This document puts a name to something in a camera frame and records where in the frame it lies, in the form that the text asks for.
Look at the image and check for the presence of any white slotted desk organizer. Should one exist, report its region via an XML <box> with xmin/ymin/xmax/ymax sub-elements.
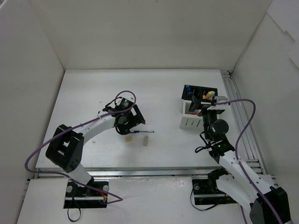
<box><xmin>179</xmin><ymin>84</ymin><xmax>218</xmax><ymax>131</ymax></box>

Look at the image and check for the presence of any blue ballpoint pen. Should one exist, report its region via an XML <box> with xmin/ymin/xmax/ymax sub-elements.
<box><xmin>131</xmin><ymin>131</ymin><xmax>155</xmax><ymax>133</ymax></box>

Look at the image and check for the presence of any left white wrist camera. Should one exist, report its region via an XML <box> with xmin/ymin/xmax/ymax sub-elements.
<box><xmin>119</xmin><ymin>98</ymin><xmax>134</xmax><ymax>110</ymax></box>

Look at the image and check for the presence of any clear bottle blue cap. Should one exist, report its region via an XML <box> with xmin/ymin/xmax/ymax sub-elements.
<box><xmin>185</xmin><ymin>85</ymin><xmax>192</xmax><ymax>97</ymax></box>

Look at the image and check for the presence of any white rectangular eraser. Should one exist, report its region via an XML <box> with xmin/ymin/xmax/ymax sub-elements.
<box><xmin>142</xmin><ymin>136</ymin><xmax>149</xmax><ymax>147</ymax></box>

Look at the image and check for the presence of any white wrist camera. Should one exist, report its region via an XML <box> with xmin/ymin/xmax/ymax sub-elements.
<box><xmin>119</xmin><ymin>98</ymin><xmax>134</xmax><ymax>110</ymax></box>
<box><xmin>207</xmin><ymin>96</ymin><xmax>230</xmax><ymax>111</ymax></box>

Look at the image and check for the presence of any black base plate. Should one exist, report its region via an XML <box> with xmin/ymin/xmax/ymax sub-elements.
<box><xmin>190</xmin><ymin>178</ymin><xmax>237</xmax><ymax>209</ymax></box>
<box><xmin>64</xmin><ymin>181</ymin><xmax>107</xmax><ymax>209</ymax></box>

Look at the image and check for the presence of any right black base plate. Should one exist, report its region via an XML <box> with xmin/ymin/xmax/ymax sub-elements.
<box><xmin>190</xmin><ymin>178</ymin><xmax>237</xmax><ymax>209</ymax></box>

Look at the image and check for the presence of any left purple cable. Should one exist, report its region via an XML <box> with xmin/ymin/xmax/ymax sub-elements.
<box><xmin>25</xmin><ymin>90</ymin><xmax>137</xmax><ymax>206</ymax></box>

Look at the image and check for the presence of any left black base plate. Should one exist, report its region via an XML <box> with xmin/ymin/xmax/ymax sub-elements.
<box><xmin>64</xmin><ymin>181</ymin><xmax>107</xmax><ymax>209</ymax></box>

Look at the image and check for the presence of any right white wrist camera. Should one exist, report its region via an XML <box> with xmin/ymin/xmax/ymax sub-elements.
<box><xmin>207</xmin><ymin>96</ymin><xmax>230</xmax><ymax>111</ymax></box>

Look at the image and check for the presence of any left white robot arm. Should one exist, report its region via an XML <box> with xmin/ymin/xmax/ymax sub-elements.
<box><xmin>45</xmin><ymin>98</ymin><xmax>146</xmax><ymax>196</ymax></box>

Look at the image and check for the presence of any aluminium side rail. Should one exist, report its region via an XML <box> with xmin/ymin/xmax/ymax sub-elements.
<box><xmin>220</xmin><ymin>70</ymin><xmax>278</xmax><ymax>188</ymax></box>

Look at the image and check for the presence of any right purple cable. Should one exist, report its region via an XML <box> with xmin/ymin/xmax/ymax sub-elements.
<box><xmin>211</xmin><ymin>98</ymin><xmax>285</xmax><ymax>224</ymax></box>

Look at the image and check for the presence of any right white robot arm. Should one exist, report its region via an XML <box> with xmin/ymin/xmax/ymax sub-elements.
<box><xmin>190</xmin><ymin>96</ymin><xmax>292</xmax><ymax>224</ymax></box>

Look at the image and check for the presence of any yellow highlighter marker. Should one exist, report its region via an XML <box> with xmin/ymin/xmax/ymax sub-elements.
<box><xmin>206</xmin><ymin>91</ymin><xmax>215</xmax><ymax>99</ymax></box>

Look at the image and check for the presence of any aluminium front rail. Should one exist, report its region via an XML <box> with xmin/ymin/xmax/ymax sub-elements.
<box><xmin>35</xmin><ymin>165</ymin><xmax>262</xmax><ymax>178</ymax></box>

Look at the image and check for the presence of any purple cable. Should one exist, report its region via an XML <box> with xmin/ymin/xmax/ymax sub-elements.
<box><xmin>211</xmin><ymin>98</ymin><xmax>285</xmax><ymax>224</ymax></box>
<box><xmin>25</xmin><ymin>90</ymin><xmax>137</xmax><ymax>206</ymax></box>

